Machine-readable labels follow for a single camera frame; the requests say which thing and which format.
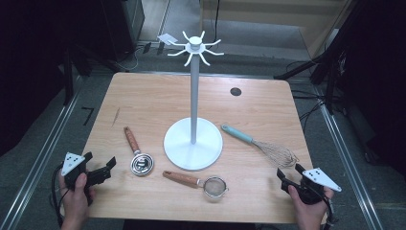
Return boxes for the black cabinet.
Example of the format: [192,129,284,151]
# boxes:
[101,0,146,63]

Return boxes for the wooden handled round steel utensil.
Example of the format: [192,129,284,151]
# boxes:
[124,126,155,177]

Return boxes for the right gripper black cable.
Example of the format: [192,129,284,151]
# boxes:
[320,187,339,230]

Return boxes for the white paper sheet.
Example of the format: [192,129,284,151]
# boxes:
[156,33,179,46]

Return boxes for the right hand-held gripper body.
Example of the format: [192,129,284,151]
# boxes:
[287,167,343,206]

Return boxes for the wooden handled mesh strainer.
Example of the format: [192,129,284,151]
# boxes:
[162,170,230,203]

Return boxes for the white hook rack stand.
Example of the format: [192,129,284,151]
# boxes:
[163,30,225,172]

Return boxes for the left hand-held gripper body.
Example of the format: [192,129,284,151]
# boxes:
[60,151,98,193]

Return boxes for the black floor cables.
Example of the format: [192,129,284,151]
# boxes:
[289,88,336,132]

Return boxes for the black curtain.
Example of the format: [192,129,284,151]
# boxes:
[0,0,106,158]
[331,0,406,177]

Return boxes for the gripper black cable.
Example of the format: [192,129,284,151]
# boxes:
[50,163,66,228]
[320,187,339,230]

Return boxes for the black metal stand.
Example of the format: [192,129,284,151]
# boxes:
[61,47,77,106]

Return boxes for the thin black hanging cable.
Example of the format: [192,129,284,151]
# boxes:
[213,0,222,42]

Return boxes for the white floor cable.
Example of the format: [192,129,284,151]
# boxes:
[114,47,141,72]

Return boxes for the person's left hand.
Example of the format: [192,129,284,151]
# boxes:
[58,172,97,223]

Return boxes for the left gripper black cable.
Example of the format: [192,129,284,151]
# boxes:
[50,163,66,228]

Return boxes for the metal floor rail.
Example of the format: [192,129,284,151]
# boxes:
[314,85,385,230]
[0,91,81,230]

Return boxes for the black tripod stand leg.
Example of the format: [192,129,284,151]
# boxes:
[273,53,327,81]

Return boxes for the teal handled wire whisk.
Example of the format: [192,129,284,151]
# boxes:
[220,124,301,169]

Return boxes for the person's right hand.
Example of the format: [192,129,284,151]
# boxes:
[287,185,335,230]

